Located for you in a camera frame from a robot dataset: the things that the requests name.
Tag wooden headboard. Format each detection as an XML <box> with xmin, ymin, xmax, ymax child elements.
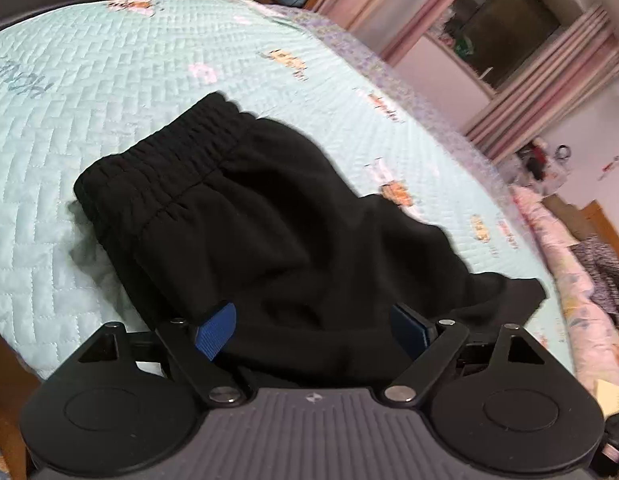
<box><xmin>579</xmin><ymin>200</ymin><xmax>619</xmax><ymax>271</ymax></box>

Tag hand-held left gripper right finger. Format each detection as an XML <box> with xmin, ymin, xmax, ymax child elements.
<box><xmin>382</xmin><ymin>301</ymin><xmax>546</xmax><ymax>406</ymax></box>

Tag window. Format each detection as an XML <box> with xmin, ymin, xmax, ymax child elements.
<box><xmin>429</xmin><ymin>0</ymin><xmax>563</xmax><ymax>91</ymax></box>

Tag grey patterned garment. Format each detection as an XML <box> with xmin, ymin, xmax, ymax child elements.
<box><xmin>569</xmin><ymin>237</ymin><xmax>619</xmax><ymax>331</ymax></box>

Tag pink floral duvet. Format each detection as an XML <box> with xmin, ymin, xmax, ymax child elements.
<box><xmin>509</xmin><ymin>185</ymin><xmax>619</xmax><ymax>391</ymax></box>

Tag wooden bed side board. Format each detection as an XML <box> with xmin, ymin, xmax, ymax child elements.
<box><xmin>0</xmin><ymin>322</ymin><xmax>40</xmax><ymax>480</ymax></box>

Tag black pants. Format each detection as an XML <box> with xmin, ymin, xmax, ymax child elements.
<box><xmin>74</xmin><ymin>91</ymin><xmax>547</xmax><ymax>391</ymax></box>

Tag cluttered white cabinet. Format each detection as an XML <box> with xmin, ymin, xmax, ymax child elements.
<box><xmin>504</xmin><ymin>137</ymin><xmax>580</xmax><ymax>196</ymax></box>

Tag purple floral bedsheet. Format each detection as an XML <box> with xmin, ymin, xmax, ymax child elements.
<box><xmin>254</xmin><ymin>2</ymin><xmax>515</xmax><ymax>191</ymax></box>

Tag pink curtain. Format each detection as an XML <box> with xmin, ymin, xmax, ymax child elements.
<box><xmin>309</xmin><ymin>0</ymin><xmax>495</xmax><ymax>63</ymax></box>
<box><xmin>464</xmin><ymin>2</ymin><xmax>619</xmax><ymax>161</ymax></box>

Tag yellow cloth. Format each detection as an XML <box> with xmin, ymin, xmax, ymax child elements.
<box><xmin>592</xmin><ymin>377</ymin><xmax>619</xmax><ymax>418</ymax></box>

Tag brown cloth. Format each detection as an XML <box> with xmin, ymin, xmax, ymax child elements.
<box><xmin>539</xmin><ymin>194</ymin><xmax>590</xmax><ymax>241</ymax></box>

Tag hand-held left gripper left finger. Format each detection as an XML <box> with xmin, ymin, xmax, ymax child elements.
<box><xmin>64</xmin><ymin>301</ymin><xmax>248</xmax><ymax>407</ymax></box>

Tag small wall decals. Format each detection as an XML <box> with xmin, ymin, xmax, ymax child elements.
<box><xmin>597</xmin><ymin>140</ymin><xmax>619</xmax><ymax>182</ymax></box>

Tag bee print quilted blanket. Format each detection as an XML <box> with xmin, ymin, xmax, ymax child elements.
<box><xmin>0</xmin><ymin>0</ymin><xmax>575</xmax><ymax>381</ymax></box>

